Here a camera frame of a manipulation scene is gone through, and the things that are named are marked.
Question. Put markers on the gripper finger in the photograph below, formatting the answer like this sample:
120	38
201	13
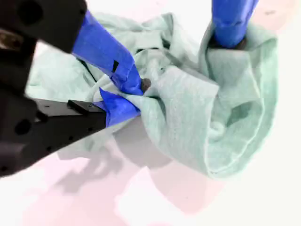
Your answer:
77	124
101	44
231	21

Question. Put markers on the pale green T-shirt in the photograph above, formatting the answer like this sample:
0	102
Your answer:
188	110

